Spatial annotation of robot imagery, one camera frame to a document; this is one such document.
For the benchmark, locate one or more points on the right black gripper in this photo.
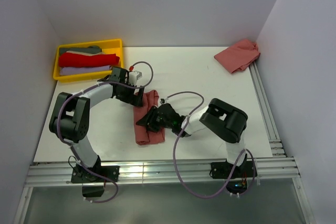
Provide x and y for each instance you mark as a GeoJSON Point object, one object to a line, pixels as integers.
{"type": "Point", "coordinates": [145, 120]}

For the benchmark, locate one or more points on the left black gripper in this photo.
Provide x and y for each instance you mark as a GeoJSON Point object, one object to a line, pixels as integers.
{"type": "Point", "coordinates": [135, 100]}

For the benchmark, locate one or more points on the salmon pink t-shirt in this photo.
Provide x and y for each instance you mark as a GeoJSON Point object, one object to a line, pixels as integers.
{"type": "Point", "coordinates": [239, 56]}
{"type": "Point", "coordinates": [142, 135]}

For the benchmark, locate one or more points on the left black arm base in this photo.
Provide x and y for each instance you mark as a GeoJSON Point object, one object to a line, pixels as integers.
{"type": "Point", "coordinates": [93, 186]}

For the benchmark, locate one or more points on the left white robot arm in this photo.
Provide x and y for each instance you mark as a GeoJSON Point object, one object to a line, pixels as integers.
{"type": "Point", "coordinates": [71, 113]}

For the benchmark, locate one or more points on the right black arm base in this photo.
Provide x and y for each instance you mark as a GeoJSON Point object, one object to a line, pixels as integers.
{"type": "Point", "coordinates": [239, 180]}

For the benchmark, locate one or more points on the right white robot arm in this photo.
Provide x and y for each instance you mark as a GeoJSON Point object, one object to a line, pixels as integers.
{"type": "Point", "coordinates": [224, 120]}

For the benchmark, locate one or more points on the yellow plastic tray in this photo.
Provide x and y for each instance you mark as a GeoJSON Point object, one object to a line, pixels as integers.
{"type": "Point", "coordinates": [112, 46]}

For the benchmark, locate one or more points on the rolled beige t-shirt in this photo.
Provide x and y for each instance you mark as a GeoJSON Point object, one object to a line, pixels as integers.
{"type": "Point", "coordinates": [84, 53]}

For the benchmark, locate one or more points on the rolled grey t-shirt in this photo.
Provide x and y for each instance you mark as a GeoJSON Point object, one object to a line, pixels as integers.
{"type": "Point", "coordinates": [90, 49]}

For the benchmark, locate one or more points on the rolled lilac t-shirt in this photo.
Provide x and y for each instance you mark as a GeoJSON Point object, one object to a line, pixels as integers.
{"type": "Point", "coordinates": [66, 71]}

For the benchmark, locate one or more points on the rolled red t-shirt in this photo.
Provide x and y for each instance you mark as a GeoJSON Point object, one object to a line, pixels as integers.
{"type": "Point", "coordinates": [70, 59]}

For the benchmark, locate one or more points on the folded salmon pink t-shirt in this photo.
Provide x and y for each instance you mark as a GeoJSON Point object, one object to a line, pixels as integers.
{"type": "Point", "coordinates": [239, 56]}

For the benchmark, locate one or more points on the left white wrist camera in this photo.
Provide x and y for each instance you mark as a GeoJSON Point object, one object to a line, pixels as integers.
{"type": "Point", "coordinates": [134, 76]}

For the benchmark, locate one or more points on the aluminium rail frame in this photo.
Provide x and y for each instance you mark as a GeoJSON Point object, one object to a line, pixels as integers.
{"type": "Point", "coordinates": [278, 167]}

